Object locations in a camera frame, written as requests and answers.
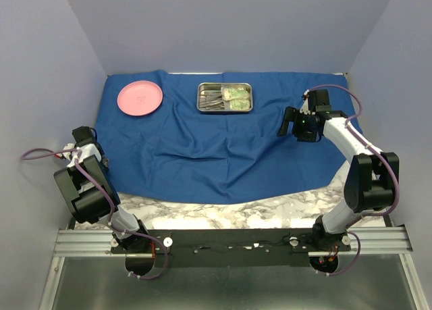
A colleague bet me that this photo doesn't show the steel instrument tray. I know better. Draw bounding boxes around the steel instrument tray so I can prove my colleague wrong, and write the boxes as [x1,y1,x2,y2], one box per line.
[196,82,253,114]

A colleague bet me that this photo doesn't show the steel surgical instruments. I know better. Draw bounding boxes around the steel surgical instruments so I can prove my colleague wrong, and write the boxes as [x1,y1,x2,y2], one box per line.
[198,90,225,111]

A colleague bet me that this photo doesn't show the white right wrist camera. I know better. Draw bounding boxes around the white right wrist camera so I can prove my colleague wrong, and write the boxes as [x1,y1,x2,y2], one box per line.
[300,90,311,115]

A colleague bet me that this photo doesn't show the aluminium table edge rail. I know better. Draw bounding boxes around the aluminium table edge rail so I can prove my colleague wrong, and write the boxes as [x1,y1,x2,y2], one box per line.
[168,72,347,77]

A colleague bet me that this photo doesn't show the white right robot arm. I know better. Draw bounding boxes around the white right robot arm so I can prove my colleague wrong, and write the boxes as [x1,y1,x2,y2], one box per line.
[277,84,400,251]

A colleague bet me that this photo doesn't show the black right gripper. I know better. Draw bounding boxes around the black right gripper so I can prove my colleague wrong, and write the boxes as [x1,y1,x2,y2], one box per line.
[277,106,317,143]

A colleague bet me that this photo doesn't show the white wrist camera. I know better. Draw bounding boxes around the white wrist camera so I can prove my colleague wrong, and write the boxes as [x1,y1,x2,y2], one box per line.
[57,143,77,161]
[300,90,311,115]

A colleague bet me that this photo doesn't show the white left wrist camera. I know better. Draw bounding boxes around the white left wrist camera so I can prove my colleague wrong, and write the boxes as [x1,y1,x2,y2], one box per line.
[57,143,77,161]

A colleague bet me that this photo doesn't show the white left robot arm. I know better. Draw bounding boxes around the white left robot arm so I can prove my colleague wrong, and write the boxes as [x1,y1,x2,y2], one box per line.
[53,126,154,253]

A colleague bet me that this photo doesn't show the pink plastic plate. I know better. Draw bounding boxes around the pink plastic plate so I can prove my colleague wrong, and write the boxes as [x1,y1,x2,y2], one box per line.
[117,80,163,117]

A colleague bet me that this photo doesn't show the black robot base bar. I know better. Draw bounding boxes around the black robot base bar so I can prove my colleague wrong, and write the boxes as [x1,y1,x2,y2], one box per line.
[111,226,351,272]

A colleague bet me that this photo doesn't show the blue surgical drape cloth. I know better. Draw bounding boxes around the blue surgical drape cloth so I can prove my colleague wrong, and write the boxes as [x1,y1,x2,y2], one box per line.
[95,70,354,205]

